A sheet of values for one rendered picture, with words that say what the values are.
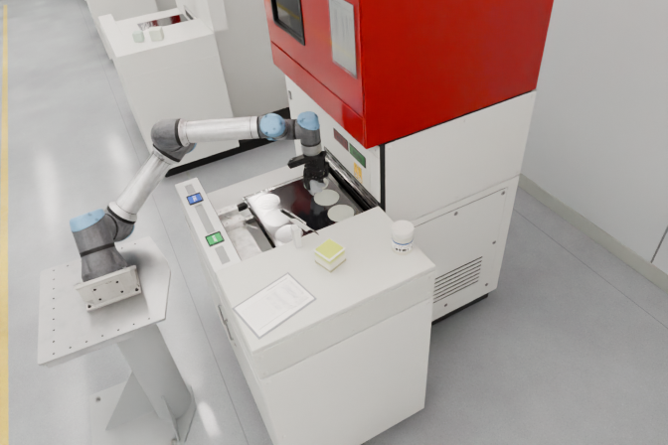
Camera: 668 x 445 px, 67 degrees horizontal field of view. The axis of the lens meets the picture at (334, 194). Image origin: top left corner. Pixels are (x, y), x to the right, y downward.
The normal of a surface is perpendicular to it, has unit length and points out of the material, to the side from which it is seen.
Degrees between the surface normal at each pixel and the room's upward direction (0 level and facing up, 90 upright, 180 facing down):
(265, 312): 0
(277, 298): 0
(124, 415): 90
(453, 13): 90
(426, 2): 90
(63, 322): 0
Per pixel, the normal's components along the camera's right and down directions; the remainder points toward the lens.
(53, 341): -0.07, -0.77
